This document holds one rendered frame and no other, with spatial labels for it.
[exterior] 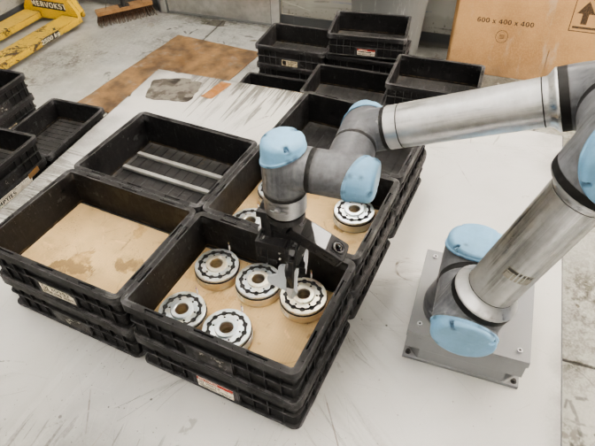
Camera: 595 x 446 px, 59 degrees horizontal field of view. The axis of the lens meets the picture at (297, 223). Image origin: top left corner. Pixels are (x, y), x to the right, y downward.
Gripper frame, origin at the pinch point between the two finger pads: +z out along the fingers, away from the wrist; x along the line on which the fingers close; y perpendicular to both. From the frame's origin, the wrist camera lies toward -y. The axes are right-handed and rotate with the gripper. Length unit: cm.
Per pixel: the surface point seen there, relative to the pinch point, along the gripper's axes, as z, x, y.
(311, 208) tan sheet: 10.5, -33.4, 8.5
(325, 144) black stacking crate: 11, -62, 13
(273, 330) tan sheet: 10.5, 5.4, 4.3
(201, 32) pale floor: 93, -288, 182
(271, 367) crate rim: 0.6, 19.1, -1.3
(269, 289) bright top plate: 7.5, -2.4, 7.9
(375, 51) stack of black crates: 40, -187, 24
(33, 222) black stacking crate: 5, -3, 70
